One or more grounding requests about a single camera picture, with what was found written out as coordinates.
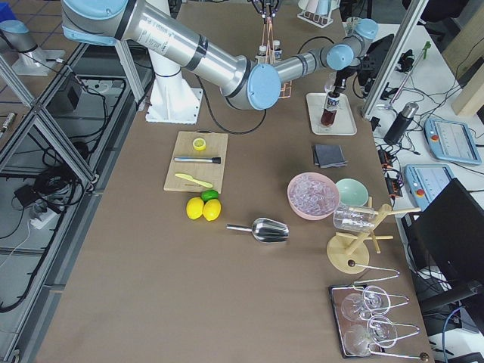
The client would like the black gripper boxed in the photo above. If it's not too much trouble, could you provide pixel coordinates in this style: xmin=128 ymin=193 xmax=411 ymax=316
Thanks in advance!
xmin=334 ymin=60 xmax=361 ymax=93

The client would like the tea bottle dark liquid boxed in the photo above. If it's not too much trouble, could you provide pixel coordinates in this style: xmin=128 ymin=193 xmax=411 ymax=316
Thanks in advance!
xmin=321 ymin=91 xmax=340 ymax=127

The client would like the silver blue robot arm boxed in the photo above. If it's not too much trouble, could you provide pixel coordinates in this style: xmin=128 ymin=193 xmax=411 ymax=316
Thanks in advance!
xmin=61 ymin=1 xmax=379 ymax=110

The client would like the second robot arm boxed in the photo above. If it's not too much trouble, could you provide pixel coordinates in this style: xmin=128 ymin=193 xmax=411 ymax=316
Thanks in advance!
xmin=1 ymin=20 xmax=65 ymax=76

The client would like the tea bottle in basket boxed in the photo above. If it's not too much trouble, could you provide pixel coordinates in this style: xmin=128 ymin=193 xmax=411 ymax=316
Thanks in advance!
xmin=272 ymin=39 xmax=283 ymax=62
xmin=255 ymin=45 xmax=267 ymax=64

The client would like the stemmed wine glass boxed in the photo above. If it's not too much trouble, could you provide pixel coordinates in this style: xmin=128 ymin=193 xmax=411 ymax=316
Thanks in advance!
xmin=324 ymin=72 xmax=337 ymax=94

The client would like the white serving tray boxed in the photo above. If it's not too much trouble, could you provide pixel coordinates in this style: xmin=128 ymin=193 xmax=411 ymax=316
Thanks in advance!
xmin=306 ymin=92 xmax=357 ymax=136

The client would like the black thermos bottle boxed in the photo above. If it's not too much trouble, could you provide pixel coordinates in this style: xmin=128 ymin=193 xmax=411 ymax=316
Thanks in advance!
xmin=383 ymin=102 xmax=419 ymax=145

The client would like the grey folded cloth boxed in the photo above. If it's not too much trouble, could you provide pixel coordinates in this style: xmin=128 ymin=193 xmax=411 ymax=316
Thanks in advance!
xmin=312 ymin=144 xmax=347 ymax=169

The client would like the green ceramic bowl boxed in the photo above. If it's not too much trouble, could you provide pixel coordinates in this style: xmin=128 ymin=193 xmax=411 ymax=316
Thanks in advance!
xmin=336 ymin=178 xmax=369 ymax=206

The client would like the pink bowl of ice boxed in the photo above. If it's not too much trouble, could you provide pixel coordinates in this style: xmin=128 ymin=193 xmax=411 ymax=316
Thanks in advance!
xmin=287 ymin=172 xmax=340 ymax=221

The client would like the blue teach pendant upper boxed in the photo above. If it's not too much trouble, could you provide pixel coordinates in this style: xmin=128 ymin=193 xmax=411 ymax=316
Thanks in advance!
xmin=424 ymin=118 xmax=482 ymax=166

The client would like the blue teach pendant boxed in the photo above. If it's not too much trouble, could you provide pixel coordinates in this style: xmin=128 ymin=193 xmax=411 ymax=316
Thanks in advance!
xmin=404 ymin=164 xmax=455 ymax=210
xmin=424 ymin=118 xmax=482 ymax=166

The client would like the blue teach pendant lower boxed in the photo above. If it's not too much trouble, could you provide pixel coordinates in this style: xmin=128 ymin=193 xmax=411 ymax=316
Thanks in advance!
xmin=404 ymin=164 xmax=455 ymax=210

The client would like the clear glass jar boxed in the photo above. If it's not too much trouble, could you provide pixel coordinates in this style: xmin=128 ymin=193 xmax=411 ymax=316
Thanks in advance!
xmin=333 ymin=204 xmax=377 ymax=232

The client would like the steel muddler black tip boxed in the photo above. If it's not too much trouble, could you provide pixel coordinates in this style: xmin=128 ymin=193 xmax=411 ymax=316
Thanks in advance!
xmin=172 ymin=156 xmax=222 ymax=164

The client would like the half lemon slice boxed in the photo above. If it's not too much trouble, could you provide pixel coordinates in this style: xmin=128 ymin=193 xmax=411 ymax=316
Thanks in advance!
xmin=192 ymin=138 xmax=206 ymax=151

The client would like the bamboo cutting board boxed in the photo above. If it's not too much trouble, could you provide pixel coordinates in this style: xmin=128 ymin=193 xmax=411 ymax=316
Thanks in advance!
xmin=163 ymin=131 xmax=228 ymax=193

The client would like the steel ice scoop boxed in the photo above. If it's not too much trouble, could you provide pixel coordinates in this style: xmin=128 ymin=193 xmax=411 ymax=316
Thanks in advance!
xmin=226 ymin=218 xmax=289 ymax=244

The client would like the yellow plastic knife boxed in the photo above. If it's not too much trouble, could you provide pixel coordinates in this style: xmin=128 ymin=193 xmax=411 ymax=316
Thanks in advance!
xmin=175 ymin=172 xmax=213 ymax=188

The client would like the wooden cup drying rack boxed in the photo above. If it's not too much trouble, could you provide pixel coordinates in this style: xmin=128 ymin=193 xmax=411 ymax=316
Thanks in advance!
xmin=326 ymin=197 xmax=421 ymax=274

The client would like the green lime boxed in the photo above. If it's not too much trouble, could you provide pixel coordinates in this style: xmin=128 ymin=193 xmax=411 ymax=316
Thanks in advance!
xmin=200 ymin=189 xmax=219 ymax=203

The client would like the yellow lemon right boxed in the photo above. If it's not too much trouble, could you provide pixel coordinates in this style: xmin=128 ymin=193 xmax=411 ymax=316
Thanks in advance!
xmin=203 ymin=199 xmax=222 ymax=222

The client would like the yellow lemon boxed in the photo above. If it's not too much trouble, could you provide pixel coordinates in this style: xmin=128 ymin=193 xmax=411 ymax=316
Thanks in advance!
xmin=203 ymin=199 xmax=222 ymax=222
xmin=185 ymin=197 xmax=205 ymax=220

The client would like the black monitor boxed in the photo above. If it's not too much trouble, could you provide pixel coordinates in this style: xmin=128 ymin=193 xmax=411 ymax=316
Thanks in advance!
xmin=409 ymin=178 xmax=483 ymax=283

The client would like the yellow lemon left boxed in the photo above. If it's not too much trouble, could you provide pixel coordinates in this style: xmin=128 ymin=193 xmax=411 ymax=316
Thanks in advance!
xmin=185 ymin=197 xmax=205 ymax=220

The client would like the upside down cocktail glass upper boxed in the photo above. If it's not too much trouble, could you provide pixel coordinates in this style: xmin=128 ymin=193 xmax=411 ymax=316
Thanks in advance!
xmin=341 ymin=285 xmax=409 ymax=321

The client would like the upside down cocktail glass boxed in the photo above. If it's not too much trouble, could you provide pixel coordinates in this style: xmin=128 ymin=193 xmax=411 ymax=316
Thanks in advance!
xmin=343 ymin=315 xmax=420 ymax=359
xmin=341 ymin=285 xmax=409 ymax=321

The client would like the black mirrored tray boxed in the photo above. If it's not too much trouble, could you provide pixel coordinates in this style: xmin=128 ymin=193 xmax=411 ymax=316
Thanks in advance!
xmin=328 ymin=284 xmax=369 ymax=359

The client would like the upside down cocktail glass lower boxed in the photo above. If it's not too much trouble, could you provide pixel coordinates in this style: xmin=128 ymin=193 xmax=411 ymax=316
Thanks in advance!
xmin=343 ymin=315 xmax=420 ymax=359

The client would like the black power adapter box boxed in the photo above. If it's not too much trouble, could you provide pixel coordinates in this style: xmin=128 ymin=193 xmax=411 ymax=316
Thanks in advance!
xmin=47 ymin=77 xmax=82 ymax=114

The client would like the copper wire bottle basket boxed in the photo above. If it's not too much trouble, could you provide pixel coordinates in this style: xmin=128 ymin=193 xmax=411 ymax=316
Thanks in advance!
xmin=259 ymin=14 xmax=294 ymax=99

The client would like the aluminium frame post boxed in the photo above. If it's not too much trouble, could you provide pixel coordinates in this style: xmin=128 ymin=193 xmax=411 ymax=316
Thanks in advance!
xmin=361 ymin=0 xmax=428 ymax=120

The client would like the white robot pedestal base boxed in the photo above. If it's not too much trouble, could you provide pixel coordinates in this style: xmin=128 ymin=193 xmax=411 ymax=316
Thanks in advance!
xmin=146 ymin=50 xmax=203 ymax=125

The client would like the wire stirrer with wooden ball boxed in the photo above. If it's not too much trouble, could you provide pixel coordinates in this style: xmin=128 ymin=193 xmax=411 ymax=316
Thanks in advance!
xmin=347 ymin=259 xmax=400 ymax=284

